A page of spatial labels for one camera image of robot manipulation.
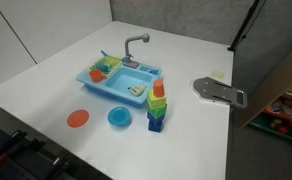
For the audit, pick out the orange cup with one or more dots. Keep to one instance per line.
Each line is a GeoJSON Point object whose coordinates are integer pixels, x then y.
{"type": "Point", "coordinates": [158, 89]}

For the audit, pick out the small blue toy cup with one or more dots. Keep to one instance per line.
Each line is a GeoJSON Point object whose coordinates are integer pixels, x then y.
{"type": "Point", "coordinates": [103, 68]}

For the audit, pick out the orange mug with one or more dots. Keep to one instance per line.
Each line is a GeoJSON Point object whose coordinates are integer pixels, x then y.
{"type": "Point", "coordinates": [95, 76]}

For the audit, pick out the white yellow toy dish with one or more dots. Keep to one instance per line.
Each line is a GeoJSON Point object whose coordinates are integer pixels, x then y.
{"type": "Point", "coordinates": [138, 90]}

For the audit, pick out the yellow-green stacking cube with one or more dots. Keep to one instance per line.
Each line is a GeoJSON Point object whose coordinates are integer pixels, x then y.
{"type": "Point", "coordinates": [156, 102]}

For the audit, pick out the blue toy sink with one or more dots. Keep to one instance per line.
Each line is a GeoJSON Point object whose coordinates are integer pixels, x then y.
{"type": "Point", "coordinates": [126, 81]}

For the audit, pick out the green stacking cube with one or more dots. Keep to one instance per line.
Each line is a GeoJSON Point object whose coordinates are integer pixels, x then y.
{"type": "Point", "coordinates": [157, 113]}

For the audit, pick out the blue bowl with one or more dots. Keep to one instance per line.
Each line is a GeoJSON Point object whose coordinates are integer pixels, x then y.
{"type": "Point", "coordinates": [119, 116]}

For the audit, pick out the dark blue stacking cube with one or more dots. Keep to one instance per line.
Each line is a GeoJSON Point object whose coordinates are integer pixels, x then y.
{"type": "Point", "coordinates": [155, 127]}

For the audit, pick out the yellow-green dish rack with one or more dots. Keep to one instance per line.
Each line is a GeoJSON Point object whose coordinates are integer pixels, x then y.
{"type": "Point", "coordinates": [114, 61]}

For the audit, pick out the grey toy faucet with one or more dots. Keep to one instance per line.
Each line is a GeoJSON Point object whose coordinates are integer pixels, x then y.
{"type": "Point", "coordinates": [128, 46]}

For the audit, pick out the blue toy utensil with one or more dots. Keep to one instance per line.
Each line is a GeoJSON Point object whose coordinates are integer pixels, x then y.
{"type": "Point", "coordinates": [104, 53]}

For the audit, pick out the grey metal mounting plate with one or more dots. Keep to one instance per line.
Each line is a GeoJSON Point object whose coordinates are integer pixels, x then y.
{"type": "Point", "coordinates": [216, 90]}

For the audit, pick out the yellow sticky note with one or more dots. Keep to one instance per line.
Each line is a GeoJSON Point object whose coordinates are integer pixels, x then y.
{"type": "Point", "coordinates": [218, 74]}

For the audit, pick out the orange plate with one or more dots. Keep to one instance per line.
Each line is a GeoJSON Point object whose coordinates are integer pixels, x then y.
{"type": "Point", "coordinates": [78, 118]}

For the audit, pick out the black tripod pole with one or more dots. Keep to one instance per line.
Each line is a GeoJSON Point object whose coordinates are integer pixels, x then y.
{"type": "Point", "coordinates": [242, 28]}

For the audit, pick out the brown cardboard board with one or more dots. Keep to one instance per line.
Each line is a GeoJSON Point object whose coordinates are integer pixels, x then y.
{"type": "Point", "coordinates": [276, 83]}

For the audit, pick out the shelf with toy bins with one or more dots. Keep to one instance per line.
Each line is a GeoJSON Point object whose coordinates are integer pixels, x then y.
{"type": "Point", "coordinates": [286, 116]}

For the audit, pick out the black equipment frame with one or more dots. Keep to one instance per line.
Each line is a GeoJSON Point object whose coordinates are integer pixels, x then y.
{"type": "Point", "coordinates": [19, 163]}

